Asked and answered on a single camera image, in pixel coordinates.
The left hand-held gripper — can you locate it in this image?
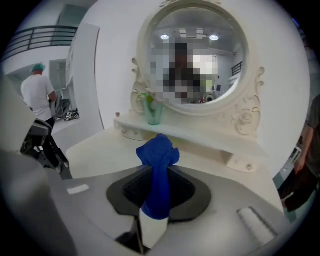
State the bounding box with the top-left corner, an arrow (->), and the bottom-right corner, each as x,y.
19,117 -> 73,180

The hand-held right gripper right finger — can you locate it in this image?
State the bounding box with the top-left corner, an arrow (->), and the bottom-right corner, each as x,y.
152,166 -> 293,256

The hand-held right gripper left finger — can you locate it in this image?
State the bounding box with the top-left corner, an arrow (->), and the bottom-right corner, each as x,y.
62,165 -> 153,256

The blue cloth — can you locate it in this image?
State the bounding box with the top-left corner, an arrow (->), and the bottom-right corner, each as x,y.
135,133 -> 181,221

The cream white dressing table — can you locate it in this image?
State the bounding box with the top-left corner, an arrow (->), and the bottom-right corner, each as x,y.
65,116 -> 286,216

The green glass vase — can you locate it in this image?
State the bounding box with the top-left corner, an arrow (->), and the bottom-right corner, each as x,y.
143,92 -> 165,126

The black balcony railing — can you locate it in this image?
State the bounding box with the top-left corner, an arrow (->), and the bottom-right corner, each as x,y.
1,24 -> 78,62

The oval mirror with ornate frame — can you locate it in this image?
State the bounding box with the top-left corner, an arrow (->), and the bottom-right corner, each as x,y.
128,0 -> 266,137

